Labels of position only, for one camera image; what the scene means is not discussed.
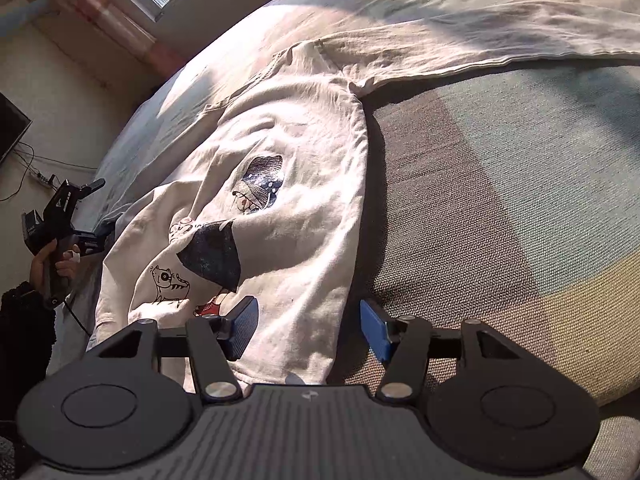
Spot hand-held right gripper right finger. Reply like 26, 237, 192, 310
360, 299, 521, 403

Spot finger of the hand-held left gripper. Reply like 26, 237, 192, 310
75, 221, 118, 255
75, 178, 107, 200

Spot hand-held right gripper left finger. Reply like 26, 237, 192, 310
97, 296, 261, 404

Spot white printed long-sleeve shirt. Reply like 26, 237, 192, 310
87, 0, 640, 386

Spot person's left forearm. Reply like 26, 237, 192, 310
0, 280, 57, 441

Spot person's left hand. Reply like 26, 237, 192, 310
30, 239, 81, 293

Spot black television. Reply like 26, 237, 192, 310
0, 92, 32, 163

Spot pink striped curtain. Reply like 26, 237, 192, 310
25, 0, 186, 76

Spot floral patchwork bed sheet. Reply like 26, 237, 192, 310
50, 0, 640, 411

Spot black wall cables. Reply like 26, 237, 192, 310
0, 142, 96, 202

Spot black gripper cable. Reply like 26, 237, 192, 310
64, 295, 95, 337

